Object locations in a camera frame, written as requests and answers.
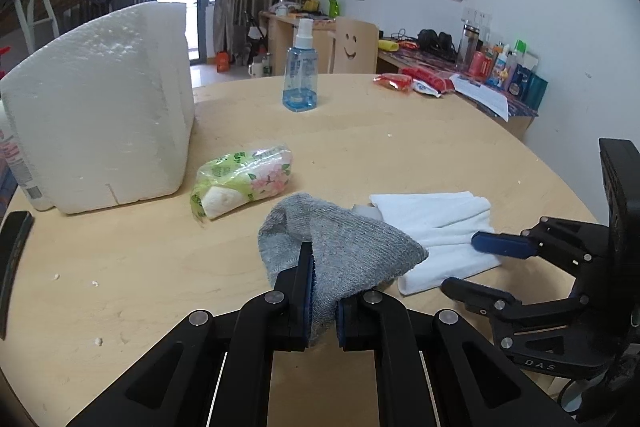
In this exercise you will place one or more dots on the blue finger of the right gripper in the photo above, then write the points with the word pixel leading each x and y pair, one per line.
pixel 504 245
pixel 477 298

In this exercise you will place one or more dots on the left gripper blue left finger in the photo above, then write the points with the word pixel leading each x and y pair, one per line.
pixel 213 370

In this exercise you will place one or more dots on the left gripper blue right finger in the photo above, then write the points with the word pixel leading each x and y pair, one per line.
pixel 437 370

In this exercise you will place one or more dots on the white towel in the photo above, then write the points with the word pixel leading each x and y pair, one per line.
pixel 443 223

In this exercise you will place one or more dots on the grey sock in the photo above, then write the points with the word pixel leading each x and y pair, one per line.
pixel 352 252

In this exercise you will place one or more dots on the floral tissue pack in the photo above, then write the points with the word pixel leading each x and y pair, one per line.
pixel 233 180

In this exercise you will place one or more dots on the white paper sheet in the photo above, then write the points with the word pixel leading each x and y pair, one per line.
pixel 479 93

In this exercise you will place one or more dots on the teal box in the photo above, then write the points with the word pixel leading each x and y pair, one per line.
pixel 533 91

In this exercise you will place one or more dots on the red white snack packet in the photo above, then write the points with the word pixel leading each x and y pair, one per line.
pixel 424 81

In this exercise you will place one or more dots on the black headphones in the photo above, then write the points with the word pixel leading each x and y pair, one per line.
pixel 437 43

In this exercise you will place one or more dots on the black smartphone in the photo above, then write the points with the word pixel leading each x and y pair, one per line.
pixel 14 234

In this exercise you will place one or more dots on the wooden smiley chair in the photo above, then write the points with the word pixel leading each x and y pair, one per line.
pixel 354 47

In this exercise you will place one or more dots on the blue spray bottle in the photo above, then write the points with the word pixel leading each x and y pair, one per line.
pixel 301 70

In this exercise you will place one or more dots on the white styrofoam box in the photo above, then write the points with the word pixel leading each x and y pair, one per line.
pixel 122 109

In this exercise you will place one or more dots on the green bottle on desk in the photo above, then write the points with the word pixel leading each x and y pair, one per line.
pixel 334 10

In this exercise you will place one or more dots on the white kettle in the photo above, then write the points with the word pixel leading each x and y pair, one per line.
pixel 256 69

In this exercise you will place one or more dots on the orange floor container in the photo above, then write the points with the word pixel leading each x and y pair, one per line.
pixel 222 61

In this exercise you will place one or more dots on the white lotion pump bottle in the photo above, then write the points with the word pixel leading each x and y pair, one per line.
pixel 25 106

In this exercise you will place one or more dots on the wooden desk with drawers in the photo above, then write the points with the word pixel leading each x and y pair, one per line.
pixel 281 31

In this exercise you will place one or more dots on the metal bunk bed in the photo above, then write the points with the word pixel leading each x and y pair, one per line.
pixel 35 6

